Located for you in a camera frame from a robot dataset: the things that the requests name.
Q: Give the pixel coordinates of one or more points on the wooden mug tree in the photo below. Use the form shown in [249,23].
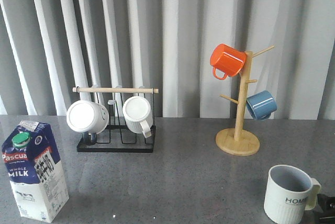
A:
[237,141]

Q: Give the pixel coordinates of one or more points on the white HOME mug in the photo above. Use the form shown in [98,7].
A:
[289,193]

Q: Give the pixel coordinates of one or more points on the blue mug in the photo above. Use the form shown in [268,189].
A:
[261,105]

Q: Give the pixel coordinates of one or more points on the white ribbed mug on rack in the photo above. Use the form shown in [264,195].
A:
[138,115]

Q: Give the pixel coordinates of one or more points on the orange mug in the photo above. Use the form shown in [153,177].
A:
[226,61]

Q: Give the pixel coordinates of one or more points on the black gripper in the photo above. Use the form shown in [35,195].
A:
[326,204]

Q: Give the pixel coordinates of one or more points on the white smooth mug on rack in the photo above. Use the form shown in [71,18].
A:
[88,118]

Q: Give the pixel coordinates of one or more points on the grey pleated curtain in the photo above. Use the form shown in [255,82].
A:
[50,46]

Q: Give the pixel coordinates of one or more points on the blue white milk carton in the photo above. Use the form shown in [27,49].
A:
[35,171]

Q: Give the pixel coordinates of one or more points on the black wire mug rack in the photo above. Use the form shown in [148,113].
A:
[117,137]

